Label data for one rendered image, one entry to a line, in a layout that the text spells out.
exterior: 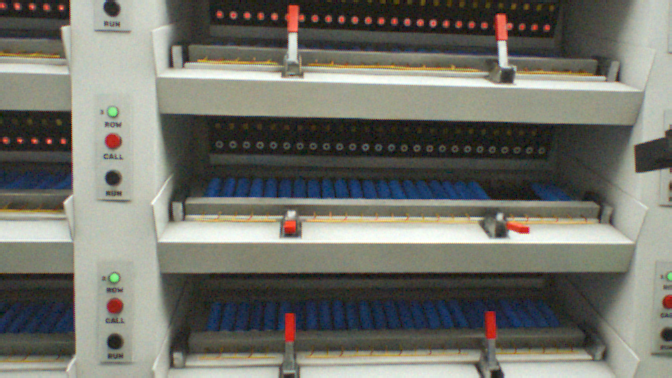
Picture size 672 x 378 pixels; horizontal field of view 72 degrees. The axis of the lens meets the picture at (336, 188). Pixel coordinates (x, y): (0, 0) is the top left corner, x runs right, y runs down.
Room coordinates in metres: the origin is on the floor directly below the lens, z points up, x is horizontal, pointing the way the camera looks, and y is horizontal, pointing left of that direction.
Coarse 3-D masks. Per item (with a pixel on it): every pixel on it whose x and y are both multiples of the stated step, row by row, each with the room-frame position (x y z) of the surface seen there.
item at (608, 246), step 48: (192, 192) 0.68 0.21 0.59; (576, 192) 0.73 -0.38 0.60; (624, 192) 0.62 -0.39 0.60; (192, 240) 0.56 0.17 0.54; (240, 240) 0.56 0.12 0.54; (288, 240) 0.57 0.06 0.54; (336, 240) 0.57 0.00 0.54; (384, 240) 0.58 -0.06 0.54; (432, 240) 0.58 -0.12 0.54; (480, 240) 0.59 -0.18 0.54; (528, 240) 0.59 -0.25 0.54; (576, 240) 0.60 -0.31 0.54; (624, 240) 0.60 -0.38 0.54
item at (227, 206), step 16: (192, 208) 0.60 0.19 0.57; (208, 208) 0.60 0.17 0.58; (224, 208) 0.60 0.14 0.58; (240, 208) 0.60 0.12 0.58; (256, 208) 0.61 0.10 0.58; (272, 208) 0.61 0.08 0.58; (304, 208) 0.61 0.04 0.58; (320, 208) 0.61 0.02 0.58; (336, 208) 0.61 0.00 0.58; (352, 208) 0.62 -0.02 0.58; (368, 208) 0.62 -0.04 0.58; (384, 208) 0.62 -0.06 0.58; (400, 208) 0.62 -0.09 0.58; (416, 208) 0.62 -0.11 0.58; (432, 208) 0.62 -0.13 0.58; (448, 208) 0.63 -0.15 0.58; (464, 208) 0.63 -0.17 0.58; (480, 208) 0.63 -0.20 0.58; (512, 208) 0.63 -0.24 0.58; (528, 208) 0.63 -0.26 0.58; (544, 208) 0.64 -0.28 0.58; (560, 208) 0.64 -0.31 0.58; (576, 208) 0.64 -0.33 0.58; (592, 208) 0.64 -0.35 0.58
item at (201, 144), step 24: (528, 0) 0.79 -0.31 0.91; (552, 0) 0.80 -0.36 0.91; (552, 48) 0.80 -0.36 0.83; (288, 120) 0.76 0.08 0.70; (312, 120) 0.77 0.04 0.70; (336, 120) 0.77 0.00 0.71; (360, 120) 0.77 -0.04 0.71; (384, 120) 0.77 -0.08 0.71; (408, 120) 0.78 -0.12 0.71; (432, 120) 0.78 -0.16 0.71; (552, 144) 0.80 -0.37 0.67; (456, 168) 0.78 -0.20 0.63; (480, 168) 0.79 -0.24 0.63; (552, 168) 0.80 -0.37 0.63; (216, 288) 0.75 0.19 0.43; (240, 288) 0.76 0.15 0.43; (264, 288) 0.76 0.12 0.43; (288, 288) 0.76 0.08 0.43; (312, 288) 0.77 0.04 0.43; (336, 288) 0.77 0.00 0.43; (360, 288) 0.77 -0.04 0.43
